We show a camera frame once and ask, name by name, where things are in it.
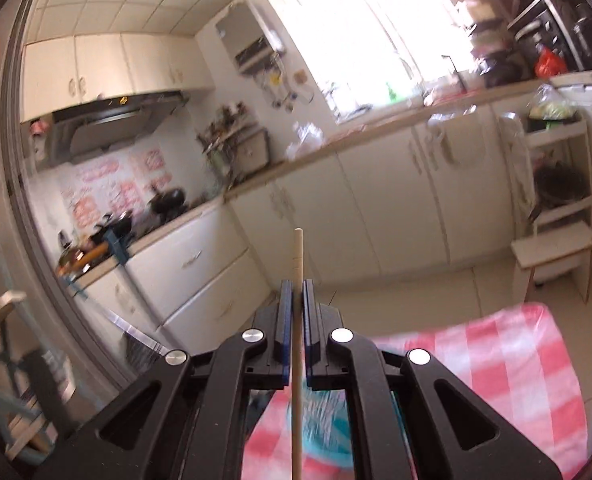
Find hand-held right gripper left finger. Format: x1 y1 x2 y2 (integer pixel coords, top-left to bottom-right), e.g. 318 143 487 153
40 280 294 480

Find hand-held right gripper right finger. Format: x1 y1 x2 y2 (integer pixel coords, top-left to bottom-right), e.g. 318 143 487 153
302 280 563 480

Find single wooden chopstick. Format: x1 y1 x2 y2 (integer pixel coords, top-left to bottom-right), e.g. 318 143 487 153
291 228 307 480

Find blue perforated plastic basket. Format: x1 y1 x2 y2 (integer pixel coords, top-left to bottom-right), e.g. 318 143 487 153
283 385 357 471

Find white kitchen base cabinets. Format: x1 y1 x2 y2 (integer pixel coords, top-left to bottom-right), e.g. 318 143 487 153
70 85 592 341

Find black pot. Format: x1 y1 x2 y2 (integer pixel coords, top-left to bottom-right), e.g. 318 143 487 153
148 187 187 221

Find hanging cutting board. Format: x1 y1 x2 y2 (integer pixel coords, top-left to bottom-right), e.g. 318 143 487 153
236 130 271 171

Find white plastic bag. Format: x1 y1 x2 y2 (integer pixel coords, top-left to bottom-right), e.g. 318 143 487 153
286 122 324 158

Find red checkered tablecloth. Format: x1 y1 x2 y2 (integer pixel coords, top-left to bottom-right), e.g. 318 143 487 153
241 302 589 480

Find small wooden step stool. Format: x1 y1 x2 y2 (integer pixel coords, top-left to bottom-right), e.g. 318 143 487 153
511 222 592 303

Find black range hood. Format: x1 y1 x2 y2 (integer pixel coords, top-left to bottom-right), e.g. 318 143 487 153
50 91 189 161

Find black wok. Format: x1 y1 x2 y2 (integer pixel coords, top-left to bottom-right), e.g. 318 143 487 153
528 162 589 221

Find blue and white folding rack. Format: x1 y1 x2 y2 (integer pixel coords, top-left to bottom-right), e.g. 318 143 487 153
0 192 71 466

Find window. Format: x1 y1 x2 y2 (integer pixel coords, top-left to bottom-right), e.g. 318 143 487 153
266 0 477 121

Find cream upper kitchen cabinets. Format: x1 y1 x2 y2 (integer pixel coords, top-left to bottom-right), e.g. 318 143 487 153
23 32 211 123

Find white storage trolley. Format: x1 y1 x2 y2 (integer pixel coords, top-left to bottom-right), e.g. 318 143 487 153
498 112 592 286

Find bagged vegetables in bowl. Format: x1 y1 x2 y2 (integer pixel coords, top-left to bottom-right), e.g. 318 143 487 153
526 85 582 133

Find stack of pots and dishes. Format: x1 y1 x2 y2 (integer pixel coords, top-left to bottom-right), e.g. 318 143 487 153
463 2 527 88

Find red plastic bag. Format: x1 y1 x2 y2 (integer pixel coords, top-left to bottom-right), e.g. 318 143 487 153
534 47 567 78

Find white metal shelf rack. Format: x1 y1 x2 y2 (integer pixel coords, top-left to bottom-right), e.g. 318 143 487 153
496 0 592 71

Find mop with metal handle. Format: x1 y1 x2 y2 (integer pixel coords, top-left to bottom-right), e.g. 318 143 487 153
103 227 131 266

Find wall utensil rack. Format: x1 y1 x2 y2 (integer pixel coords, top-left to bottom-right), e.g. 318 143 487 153
196 105 257 176

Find grey wall water heater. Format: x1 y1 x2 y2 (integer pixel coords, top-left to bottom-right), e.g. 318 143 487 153
215 2 284 73

